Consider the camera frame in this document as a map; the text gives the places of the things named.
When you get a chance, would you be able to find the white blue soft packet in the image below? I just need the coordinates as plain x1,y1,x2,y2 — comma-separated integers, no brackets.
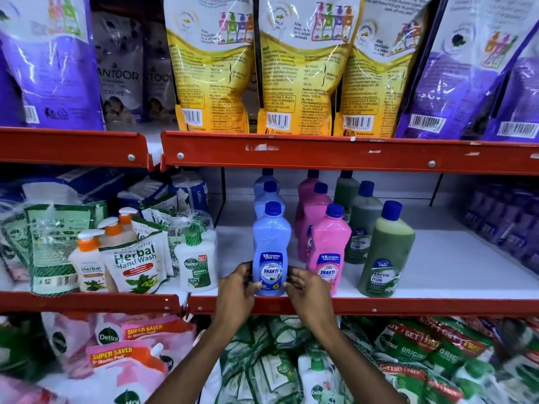
117,176,169,206

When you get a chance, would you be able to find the green net bag of pouches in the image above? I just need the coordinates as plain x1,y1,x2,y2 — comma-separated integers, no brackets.
217,316,306,404

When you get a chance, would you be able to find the dark green refill pouch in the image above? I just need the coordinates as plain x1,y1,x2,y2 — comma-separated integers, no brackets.
0,315,47,373

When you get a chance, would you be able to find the group of purple pump bottles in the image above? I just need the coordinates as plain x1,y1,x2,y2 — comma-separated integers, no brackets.
463,183,539,276

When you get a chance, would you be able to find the pink liquid bottle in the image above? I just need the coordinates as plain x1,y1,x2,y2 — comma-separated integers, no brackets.
296,182,334,264
306,204,353,296
294,169,321,238

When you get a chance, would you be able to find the green white pouch in net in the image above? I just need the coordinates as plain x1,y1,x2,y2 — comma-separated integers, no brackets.
24,201,108,296

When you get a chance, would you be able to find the purple refill pouch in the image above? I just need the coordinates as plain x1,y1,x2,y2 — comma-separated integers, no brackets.
482,54,539,143
394,0,539,140
0,0,105,132

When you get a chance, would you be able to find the white cream refill pouch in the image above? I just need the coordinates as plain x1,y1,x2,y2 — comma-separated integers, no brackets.
143,20,177,124
90,11,147,125

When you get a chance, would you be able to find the dark blue package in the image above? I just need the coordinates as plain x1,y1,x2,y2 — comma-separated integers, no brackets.
54,167,127,200

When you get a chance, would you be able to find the yellow refill pouch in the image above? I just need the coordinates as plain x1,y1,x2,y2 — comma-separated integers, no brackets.
163,0,255,134
255,0,365,136
333,0,441,138

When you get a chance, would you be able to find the green liquid bottle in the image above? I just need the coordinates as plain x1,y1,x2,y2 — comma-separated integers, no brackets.
344,180,385,265
333,170,361,223
358,200,417,298

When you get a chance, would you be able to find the green red pouch in net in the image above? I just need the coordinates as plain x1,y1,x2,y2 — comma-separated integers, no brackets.
377,359,464,404

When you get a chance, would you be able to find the red metal shelf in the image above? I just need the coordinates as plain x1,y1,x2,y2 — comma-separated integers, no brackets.
159,130,539,317

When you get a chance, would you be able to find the person's right forearm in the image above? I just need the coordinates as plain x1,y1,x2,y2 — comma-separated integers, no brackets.
318,319,407,404

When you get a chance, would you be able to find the blue liquid bottle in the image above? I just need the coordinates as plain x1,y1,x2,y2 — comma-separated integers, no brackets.
252,201,292,297
254,180,286,219
254,168,281,196

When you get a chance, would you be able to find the pink refill pouch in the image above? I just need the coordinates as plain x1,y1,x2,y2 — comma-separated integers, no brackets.
94,314,198,373
0,374,66,404
41,311,102,377
86,339,169,404

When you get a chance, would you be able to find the white bottle in green net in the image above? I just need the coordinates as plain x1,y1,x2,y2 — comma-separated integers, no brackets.
193,210,218,245
173,224,219,293

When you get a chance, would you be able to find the person's right hand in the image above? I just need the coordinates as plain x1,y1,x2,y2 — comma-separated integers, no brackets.
282,267,337,333

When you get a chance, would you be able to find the green red soap pouch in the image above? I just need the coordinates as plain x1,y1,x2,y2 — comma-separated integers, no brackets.
373,318,441,365
492,317,539,388
421,316,496,362

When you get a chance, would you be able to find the blue white wipes packet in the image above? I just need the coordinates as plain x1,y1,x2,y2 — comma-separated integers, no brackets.
170,170,210,215

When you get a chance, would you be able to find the green white soap pouch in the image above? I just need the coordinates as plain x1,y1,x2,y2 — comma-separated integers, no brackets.
130,195,180,277
0,212,33,284

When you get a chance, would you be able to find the person's left hand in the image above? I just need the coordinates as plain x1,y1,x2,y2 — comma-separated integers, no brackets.
210,261,263,333

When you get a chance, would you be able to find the white bottle with orange pump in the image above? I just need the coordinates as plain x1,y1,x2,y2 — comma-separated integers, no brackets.
117,206,140,230
97,216,138,247
68,229,108,293

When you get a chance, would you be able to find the person's left forearm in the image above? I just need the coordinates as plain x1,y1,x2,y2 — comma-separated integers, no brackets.
145,322,241,404

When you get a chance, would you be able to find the white bottle with green pump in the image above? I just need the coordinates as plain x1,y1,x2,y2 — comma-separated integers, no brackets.
298,352,337,404

